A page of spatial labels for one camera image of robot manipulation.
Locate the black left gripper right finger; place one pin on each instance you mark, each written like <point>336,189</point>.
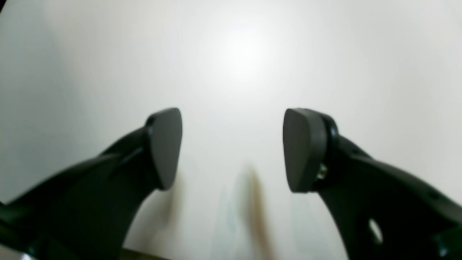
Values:
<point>381,212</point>

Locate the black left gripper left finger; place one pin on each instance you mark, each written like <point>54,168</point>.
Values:
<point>85,211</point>

